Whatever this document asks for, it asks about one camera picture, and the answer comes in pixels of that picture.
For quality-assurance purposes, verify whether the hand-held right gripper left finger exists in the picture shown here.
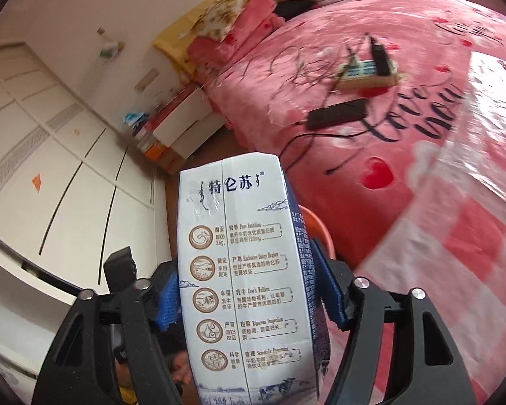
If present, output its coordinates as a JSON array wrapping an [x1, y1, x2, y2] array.
[[34, 262, 186, 405]]

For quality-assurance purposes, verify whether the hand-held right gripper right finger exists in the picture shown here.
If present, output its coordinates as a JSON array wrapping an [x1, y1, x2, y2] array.
[[312, 238, 477, 405]]

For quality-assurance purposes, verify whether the blue white milk carton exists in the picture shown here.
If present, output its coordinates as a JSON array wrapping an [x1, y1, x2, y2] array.
[[178, 151, 334, 405]]

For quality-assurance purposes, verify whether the person's left hand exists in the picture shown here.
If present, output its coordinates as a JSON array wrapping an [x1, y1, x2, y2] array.
[[162, 337, 192, 389]]

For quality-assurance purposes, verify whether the brown cardboard box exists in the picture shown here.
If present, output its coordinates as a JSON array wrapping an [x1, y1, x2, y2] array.
[[145, 139, 190, 173]]

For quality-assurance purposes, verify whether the white wardrobe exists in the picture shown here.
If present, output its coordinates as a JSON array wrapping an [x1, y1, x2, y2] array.
[[0, 42, 173, 389]]

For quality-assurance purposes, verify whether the pink bed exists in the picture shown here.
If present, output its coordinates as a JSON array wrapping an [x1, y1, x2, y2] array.
[[186, 0, 506, 405]]

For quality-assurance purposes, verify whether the stack of books and boxes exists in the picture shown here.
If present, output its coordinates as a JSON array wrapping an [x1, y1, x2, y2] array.
[[152, 88, 226, 157]]

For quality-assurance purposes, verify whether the black phone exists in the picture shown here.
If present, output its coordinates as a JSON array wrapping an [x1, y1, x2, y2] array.
[[306, 98, 369, 131]]

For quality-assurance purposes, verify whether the cream power strip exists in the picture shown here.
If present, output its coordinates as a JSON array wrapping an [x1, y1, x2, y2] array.
[[335, 57, 401, 91]]

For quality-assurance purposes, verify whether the small glass bottle ornament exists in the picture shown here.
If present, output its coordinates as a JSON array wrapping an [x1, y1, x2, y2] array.
[[97, 27, 123, 62]]

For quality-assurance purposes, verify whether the black charger plug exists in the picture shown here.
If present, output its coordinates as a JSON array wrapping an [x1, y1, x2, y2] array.
[[369, 36, 395, 77]]

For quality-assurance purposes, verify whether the yellow floral pillow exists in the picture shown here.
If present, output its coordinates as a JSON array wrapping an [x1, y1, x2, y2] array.
[[190, 0, 254, 41]]

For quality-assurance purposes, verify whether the folded pink blanket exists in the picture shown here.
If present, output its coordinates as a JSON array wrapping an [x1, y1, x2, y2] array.
[[188, 0, 287, 85]]

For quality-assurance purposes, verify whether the black cloth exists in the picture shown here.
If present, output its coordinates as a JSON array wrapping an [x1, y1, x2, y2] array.
[[274, 0, 317, 20]]

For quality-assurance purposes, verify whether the black charger with cable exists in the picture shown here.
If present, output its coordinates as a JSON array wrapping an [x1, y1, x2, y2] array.
[[278, 34, 389, 176]]

